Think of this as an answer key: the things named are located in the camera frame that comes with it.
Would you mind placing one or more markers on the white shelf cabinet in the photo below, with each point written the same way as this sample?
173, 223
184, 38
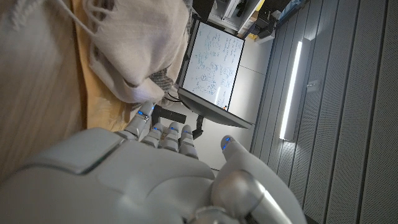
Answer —
230, 12

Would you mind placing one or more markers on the black computer monitor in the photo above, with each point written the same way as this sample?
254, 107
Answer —
211, 112

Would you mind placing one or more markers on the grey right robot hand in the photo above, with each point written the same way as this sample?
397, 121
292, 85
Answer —
140, 180

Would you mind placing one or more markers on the orange paper envelope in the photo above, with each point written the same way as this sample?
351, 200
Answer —
99, 105

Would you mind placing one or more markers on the whiteboard with blue writing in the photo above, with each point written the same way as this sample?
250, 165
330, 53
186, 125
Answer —
214, 62

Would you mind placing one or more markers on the beige striped cloth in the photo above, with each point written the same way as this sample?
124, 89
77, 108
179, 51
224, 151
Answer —
140, 46

